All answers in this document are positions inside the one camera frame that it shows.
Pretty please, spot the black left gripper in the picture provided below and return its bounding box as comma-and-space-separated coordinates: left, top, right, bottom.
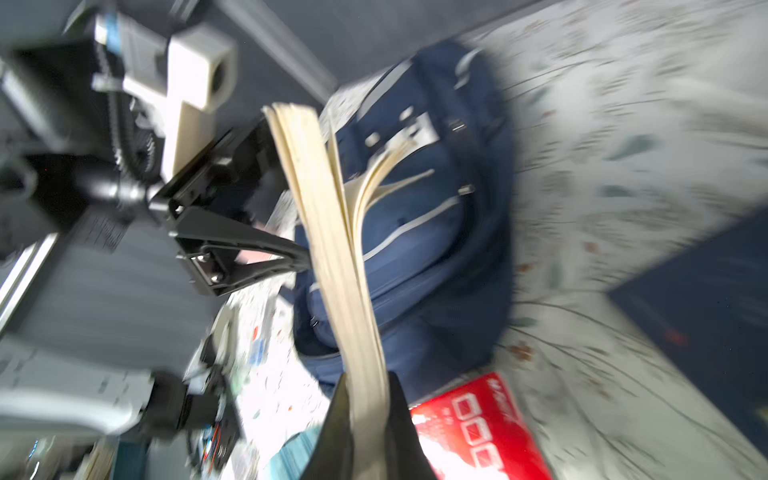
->
148, 116, 311, 296

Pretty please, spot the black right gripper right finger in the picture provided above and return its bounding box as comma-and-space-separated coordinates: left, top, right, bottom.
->
385, 372, 437, 480

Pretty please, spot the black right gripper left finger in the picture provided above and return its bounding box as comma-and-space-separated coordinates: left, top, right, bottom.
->
300, 374, 354, 480

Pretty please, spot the navy blue notebook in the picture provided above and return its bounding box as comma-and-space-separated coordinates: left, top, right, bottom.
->
263, 103, 419, 479

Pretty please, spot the navy blue student backpack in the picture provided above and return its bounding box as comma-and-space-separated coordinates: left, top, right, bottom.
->
326, 40, 513, 403

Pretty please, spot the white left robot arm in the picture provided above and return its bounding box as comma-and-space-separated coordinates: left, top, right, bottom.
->
1, 26, 310, 439

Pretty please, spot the light teal pencil case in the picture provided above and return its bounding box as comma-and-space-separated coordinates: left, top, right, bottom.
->
266, 426, 321, 480

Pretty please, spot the red calculator package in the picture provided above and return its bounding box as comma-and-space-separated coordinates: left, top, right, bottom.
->
411, 373, 553, 480

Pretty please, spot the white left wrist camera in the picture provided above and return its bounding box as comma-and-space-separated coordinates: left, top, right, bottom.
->
92, 13, 238, 184

